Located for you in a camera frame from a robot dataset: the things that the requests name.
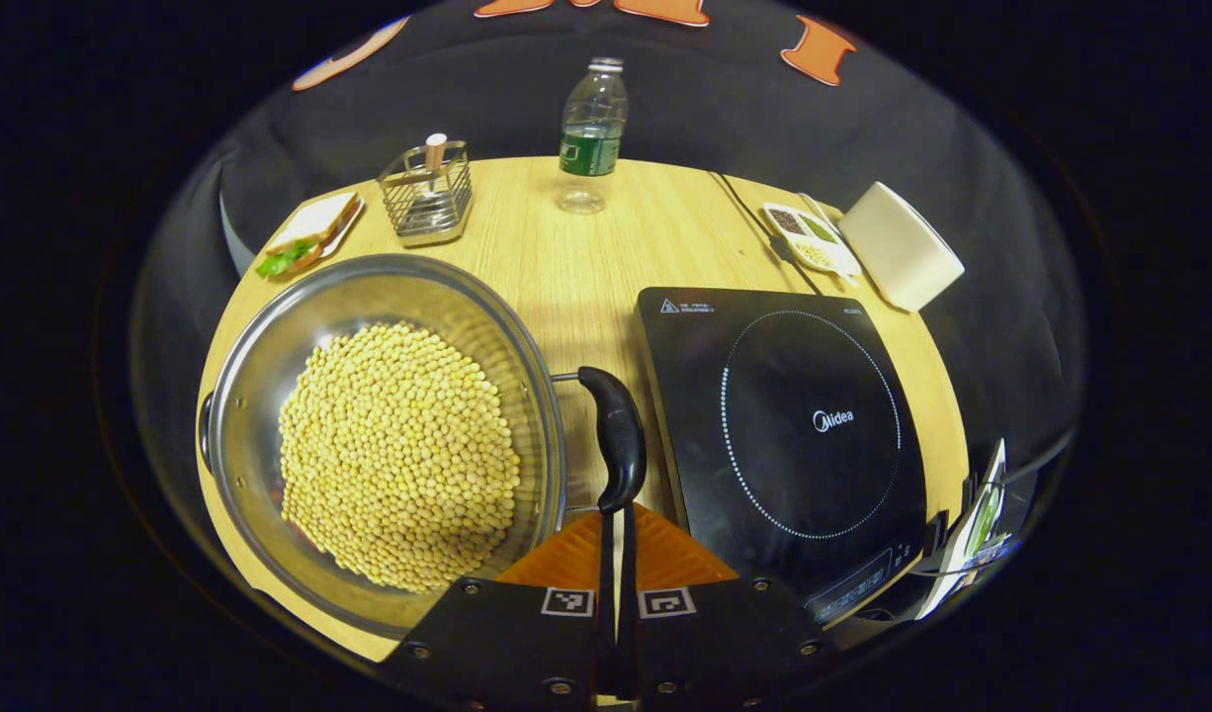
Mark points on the sandwich with lettuce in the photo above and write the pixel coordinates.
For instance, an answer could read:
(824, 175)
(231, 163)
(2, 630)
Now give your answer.
(304, 242)

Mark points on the white seasoning tray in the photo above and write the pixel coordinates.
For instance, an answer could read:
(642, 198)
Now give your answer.
(812, 242)

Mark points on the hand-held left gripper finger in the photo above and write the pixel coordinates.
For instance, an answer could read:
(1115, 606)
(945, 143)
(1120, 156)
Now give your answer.
(627, 613)
(607, 613)

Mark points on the white green printed card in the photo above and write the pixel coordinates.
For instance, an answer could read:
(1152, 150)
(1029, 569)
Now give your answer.
(982, 524)

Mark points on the clear plastic water bottle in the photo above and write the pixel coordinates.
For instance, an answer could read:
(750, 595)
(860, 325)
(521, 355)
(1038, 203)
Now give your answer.
(592, 129)

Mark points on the white box appliance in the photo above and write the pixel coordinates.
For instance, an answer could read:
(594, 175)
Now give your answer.
(903, 247)

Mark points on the pile of soybeans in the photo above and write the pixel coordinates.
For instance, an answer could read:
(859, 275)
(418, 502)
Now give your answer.
(398, 455)

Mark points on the black induction cooktop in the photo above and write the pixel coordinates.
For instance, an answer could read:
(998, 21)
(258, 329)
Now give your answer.
(794, 425)

